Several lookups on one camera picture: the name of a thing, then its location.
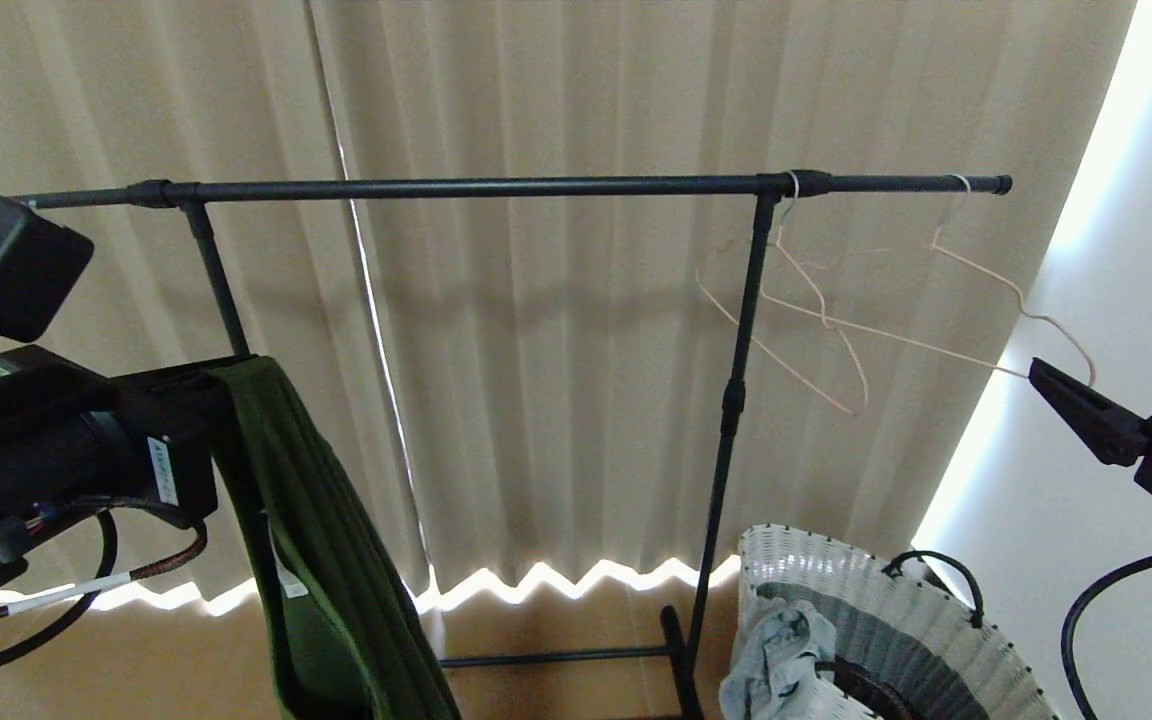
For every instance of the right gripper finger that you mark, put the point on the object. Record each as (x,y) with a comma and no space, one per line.
(1096,420)

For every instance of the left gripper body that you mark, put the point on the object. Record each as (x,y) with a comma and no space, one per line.
(56,460)

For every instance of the pink clothes hanger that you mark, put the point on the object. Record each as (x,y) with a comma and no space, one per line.
(896,337)
(776,350)

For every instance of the green long-sleeved shirt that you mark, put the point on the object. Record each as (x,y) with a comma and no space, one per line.
(326,560)

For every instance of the white laundry basket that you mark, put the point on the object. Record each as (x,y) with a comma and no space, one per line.
(836,560)

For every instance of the black clothes rack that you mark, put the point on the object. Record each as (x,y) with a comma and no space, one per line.
(536,187)

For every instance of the pale blue-grey garment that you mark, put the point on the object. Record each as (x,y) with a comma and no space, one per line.
(776,650)

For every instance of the beige curtain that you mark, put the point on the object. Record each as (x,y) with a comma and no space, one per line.
(536,350)

